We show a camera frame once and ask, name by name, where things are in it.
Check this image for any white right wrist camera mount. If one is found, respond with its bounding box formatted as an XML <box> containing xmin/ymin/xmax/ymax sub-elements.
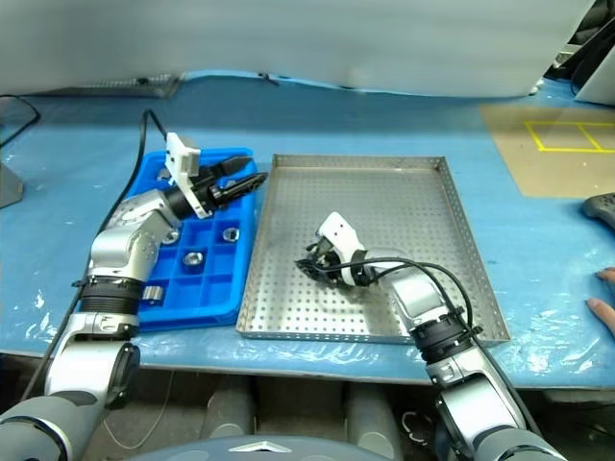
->
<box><xmin>318</xmin><ymin>210</ymin><xmax>370</xmax><ymax>288</ymax></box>

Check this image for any bare human hand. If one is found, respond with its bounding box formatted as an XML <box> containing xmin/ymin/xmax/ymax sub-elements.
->
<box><xmin>584</xmin><ymin>267</ymin><xmax>615</xmax><ymax>332</ymax></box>

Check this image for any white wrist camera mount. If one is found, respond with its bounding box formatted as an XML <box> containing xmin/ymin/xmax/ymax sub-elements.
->
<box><xmin>318</xmin><ymin>210</ymin><xmax>370</xmax><ymax>288</ymax></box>
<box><xmin>162</xmin><ymin>132</ymin><xmax>213</xmax><ymax>220</ymax></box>

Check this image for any grey perforated metal plate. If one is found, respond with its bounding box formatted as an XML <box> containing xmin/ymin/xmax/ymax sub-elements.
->
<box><xmin>52</xmin><ymin>71</ymin><xmax>184</xmax><ymax>100</ymax></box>

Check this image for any dark grey rounded device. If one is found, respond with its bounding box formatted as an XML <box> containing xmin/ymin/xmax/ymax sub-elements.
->
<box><xmin>582</xmin><ymin>191</ymin><xmax>615</xmax><ymax>223</ymax></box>

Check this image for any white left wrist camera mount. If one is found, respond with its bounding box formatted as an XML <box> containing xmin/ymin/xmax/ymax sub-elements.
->
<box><xmin>162</xmin><ymin>132</ymin><xmax>213</xmax><ymax>220</ymax></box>

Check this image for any perforated metal tray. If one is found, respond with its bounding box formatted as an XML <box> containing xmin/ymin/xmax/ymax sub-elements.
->
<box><xmin>234</xmin><ymin>153</ymin><xmax>512</xmax><ymax>348</ymax></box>

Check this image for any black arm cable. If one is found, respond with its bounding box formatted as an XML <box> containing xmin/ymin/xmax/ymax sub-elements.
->
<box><xmin>314</xmin><ymin>257</ymin><xmax>544</xmax><ymax>438</ymax></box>
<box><xmin>16</xmin><ymin>109</ymin><xmax>172</xmax><ymax>404</ymax></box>

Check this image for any brown cardboard sheet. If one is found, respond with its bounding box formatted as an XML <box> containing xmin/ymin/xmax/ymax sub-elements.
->
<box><xmin>478</xmin><ymin>104</ymin><xmax>615</xmax><ymax>199</ymax></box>

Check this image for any grey metal stand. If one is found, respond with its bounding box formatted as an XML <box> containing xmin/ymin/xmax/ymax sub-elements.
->
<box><xmin>0</xmin><ymin>160</ymin><xmax>25</xmax><ymax>208</ymax></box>

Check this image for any blue plastic compartment tray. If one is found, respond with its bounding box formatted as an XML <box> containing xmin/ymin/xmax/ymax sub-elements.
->
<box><xmin>125</xmin><ymin>148</ymin><xmax>258</xmax><ymax>334</ymax></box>

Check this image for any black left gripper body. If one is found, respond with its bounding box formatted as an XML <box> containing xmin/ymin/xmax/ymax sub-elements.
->
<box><xmin>190</xmin><ymin>164</ymin><xmax>227</xmax><ymax>209</ymax></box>

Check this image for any blue foam table cover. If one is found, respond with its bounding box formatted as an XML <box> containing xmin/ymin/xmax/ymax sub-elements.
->
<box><xmin>0</xmin><ymin>69</ymin><xmax>615</xmax><ymax>393</ymax></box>

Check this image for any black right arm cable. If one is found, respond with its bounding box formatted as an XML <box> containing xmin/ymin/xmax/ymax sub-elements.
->
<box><xmin>314</xmin><ymin>257</ymin><xmax>544</xmax><ymax>438</ymax></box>

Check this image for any white backdrop sheet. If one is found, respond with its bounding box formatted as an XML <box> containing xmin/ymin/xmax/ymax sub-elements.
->
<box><xmin>0</xmin><ymin>0</ymin><xmax>595</xmax><ymax>97</ymax></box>

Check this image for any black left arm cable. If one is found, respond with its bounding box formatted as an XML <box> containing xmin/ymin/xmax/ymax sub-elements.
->
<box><xmin>16</xmin><ymin>109</ymin><xmax>172</xmax><ymax>404</ymax></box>

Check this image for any dark grey robot torso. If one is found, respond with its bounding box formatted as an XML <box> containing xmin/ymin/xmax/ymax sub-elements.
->
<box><xmin>124</xmin><ymin>434</ymin><xmax>419</xmax><ymax>461</ymax></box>

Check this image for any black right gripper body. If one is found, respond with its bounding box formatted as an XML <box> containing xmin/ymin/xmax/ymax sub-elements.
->
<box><xmin>311</xmin><ymin>237</ymin><xmax>345</xmax><ymax>284</ymax></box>

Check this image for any grey rounded cylinder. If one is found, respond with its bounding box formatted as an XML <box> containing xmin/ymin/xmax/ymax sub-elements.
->
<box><xmin>204</xmin><ymin>376</ymin><xmax>258</xmax><ymax>441</ymax></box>
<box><xmin>343</xmin><ymin>383</ymin><xmax>405</xmax><ymax>457</ymax></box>

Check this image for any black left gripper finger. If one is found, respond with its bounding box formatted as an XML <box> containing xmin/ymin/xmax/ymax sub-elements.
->
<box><xmin>215</xmin><ymin>172</ymin><xmax>269</xmax><ymax>201</ymax></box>
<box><xmin>215</xmin><ymin>155</ymin><xmax>255</xmax><ymax>177</ymax></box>

